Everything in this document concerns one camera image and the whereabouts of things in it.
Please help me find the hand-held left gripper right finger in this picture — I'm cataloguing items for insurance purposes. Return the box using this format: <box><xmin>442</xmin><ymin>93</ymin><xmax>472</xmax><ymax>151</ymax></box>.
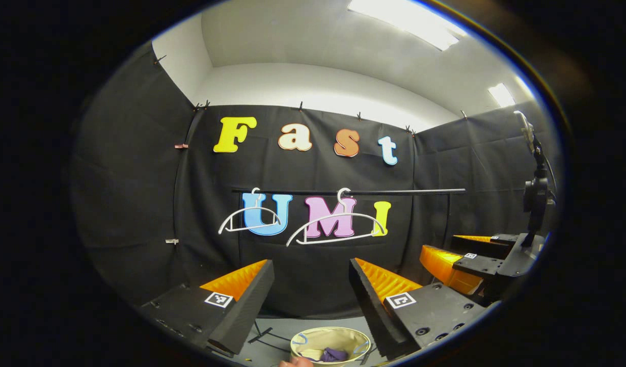
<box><xmin>349</xmin><ymin>257</ymin><xmax>489</xmax><ymax>360</ymax></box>

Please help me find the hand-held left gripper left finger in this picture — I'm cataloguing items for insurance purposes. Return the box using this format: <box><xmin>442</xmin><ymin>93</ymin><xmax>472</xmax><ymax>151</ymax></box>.
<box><xmin>137</xmin><ymin>259</ymin><xmax>276</xmax><ymax>357</ymax></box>

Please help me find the cream laundry hamper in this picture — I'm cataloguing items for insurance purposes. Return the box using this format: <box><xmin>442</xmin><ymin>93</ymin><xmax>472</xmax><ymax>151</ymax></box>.
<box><xmin>290</xmin><ymin>327</ymin><xmax>372</xmax><ymax>367</ymax></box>

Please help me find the purple knit garment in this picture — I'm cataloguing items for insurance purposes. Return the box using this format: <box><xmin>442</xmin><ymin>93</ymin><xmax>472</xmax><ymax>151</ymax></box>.
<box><xmin>302</xmin><ymin>347</ymin><xmax>350</xmax><ymax>363</ymax></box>

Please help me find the white plastic hanger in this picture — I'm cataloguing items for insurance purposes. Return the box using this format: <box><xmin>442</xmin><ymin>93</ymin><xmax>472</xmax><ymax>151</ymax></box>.
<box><xmin>286</xmin><ymin>188</ymin><xmax>387</xmax><ymax>247</ymax></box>
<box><xmin>219</xmin><ymin>188</ymin><xmax>284</xmax><ymax>235</ymax></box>

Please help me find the small ceiling light panel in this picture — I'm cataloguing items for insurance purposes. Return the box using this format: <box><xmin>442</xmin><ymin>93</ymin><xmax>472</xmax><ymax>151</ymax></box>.
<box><xmin>488</xmin><ymin>83</ymin><xmax>516</xmax><ymax>108</ymax></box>

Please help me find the black backdrop cloth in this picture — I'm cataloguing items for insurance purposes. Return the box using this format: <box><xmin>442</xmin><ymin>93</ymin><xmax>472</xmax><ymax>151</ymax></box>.
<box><xmin>71</xmin><ymin>41</ymin><xmax>558</xmax><ymax>319</ymax></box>

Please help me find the large ceiling light panel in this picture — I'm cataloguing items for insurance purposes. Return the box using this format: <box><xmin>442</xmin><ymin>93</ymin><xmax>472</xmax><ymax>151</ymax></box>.
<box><xmin>347</xmin><ymin>0</ymin><xmax>469</xmax><ymax>51</ymax></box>

